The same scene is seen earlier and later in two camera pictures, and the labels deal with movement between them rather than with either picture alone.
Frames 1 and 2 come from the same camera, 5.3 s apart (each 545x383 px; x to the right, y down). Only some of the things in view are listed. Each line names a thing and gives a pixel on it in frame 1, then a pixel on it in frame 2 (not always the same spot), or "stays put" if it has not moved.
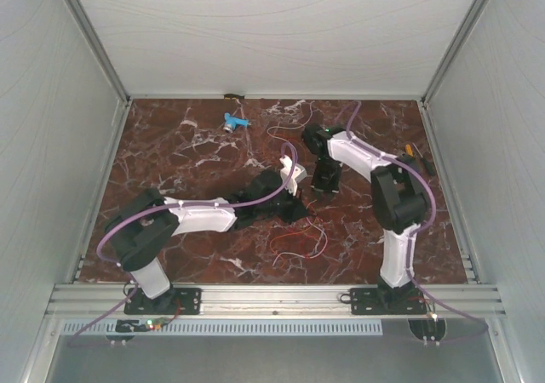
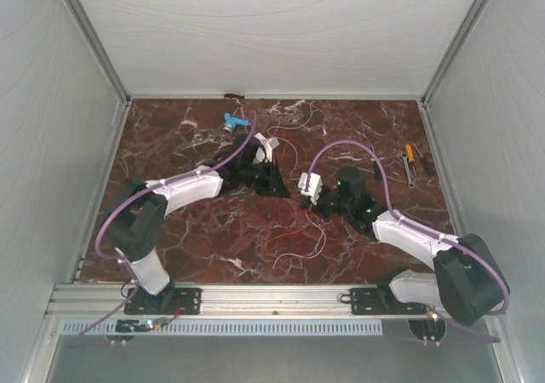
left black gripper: [296, 211] → [274, 184]
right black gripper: [328, 187] → [318, 206]
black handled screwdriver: [428, 165] stays put
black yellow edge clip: [233, 96] stays put
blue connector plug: [231, 122] stays put
